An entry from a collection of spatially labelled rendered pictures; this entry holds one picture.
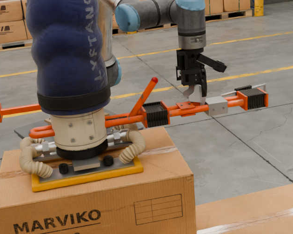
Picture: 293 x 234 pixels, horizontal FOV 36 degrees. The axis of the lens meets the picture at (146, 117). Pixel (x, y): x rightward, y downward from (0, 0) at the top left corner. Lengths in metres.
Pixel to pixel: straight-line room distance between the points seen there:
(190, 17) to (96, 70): 0.34
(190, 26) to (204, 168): 2.08
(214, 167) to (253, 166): 0.29
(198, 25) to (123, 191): 0.56
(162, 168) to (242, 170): 1.99
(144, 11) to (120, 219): 0.66
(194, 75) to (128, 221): 0.51
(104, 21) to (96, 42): 0.79
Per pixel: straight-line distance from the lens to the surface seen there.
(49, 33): 1.28
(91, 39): 1.31
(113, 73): 2.27
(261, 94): 1.57
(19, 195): 1.40
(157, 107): 1.50
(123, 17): 1.47
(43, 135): 1.43
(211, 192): 3.10
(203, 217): 1.89
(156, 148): 1.55
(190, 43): 1.45
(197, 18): 1.44
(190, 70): 1.47
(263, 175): 3.31
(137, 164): 1.41
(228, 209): 1.94
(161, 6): 1.51
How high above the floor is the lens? 1.61
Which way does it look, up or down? 21 degrees down
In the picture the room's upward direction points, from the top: 5 degrees counter-clockwise
